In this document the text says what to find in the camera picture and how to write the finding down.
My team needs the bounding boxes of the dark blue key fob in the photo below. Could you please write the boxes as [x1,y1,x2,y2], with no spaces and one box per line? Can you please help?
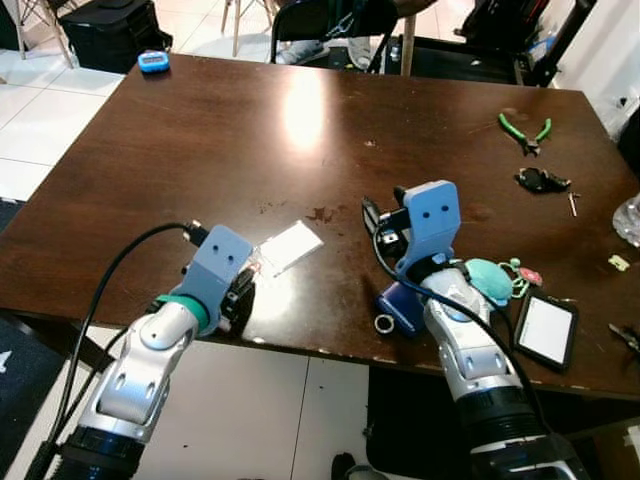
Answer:
[376,280,425,339]

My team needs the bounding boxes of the dark brown wooden table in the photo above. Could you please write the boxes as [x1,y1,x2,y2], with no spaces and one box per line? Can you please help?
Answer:
[0,52,640,403]

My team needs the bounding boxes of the small black clip part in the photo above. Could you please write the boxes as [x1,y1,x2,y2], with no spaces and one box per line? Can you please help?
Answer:
[515,167,573,195]

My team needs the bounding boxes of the black tablet with white screen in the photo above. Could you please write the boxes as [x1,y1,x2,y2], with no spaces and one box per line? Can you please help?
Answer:
[513,291,580,373]

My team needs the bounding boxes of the small black hand tool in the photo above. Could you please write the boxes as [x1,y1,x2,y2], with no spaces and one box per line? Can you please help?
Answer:
[608,322,640,359]

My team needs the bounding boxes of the clear plastic water bottle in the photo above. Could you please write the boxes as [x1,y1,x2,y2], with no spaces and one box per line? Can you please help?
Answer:
[612,194,640,249]

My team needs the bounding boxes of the black bag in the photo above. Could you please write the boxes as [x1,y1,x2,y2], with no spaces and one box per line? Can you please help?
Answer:
[458,0,599,87]

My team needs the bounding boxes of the dark floor mat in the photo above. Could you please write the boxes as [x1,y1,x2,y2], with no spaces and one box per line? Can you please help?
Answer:
[0,196,67,473]

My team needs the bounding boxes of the wooden chair legs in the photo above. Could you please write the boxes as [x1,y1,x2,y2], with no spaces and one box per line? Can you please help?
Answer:
[220,0,275,57]

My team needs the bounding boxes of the small blue timer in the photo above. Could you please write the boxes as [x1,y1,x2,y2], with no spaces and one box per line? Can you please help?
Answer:
[137,51,171,75]

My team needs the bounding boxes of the black storage box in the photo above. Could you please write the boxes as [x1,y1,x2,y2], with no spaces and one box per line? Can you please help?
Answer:
[58,0,174,74]

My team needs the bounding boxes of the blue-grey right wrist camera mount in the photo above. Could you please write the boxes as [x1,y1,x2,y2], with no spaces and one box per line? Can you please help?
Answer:
[393,180,463,283]

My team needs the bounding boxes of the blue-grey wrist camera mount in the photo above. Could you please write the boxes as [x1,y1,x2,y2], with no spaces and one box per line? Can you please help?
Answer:
[393,180,463,283]
[180,225,256,307]

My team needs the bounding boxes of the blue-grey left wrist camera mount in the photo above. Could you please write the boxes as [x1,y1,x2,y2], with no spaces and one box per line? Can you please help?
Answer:
[180,225,256,307]

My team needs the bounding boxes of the teal plush keychain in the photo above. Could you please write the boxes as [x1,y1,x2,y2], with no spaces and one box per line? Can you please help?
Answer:
[462,258,515,307]

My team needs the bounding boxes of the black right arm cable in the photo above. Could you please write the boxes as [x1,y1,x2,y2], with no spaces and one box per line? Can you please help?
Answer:
[372,228,549,431]

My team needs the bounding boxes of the pink charm with green ring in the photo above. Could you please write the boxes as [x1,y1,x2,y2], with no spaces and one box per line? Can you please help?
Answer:
[504,258,544,299]

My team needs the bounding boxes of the green handled pliers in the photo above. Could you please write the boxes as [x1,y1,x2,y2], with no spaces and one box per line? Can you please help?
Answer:
[498,112,553,158]

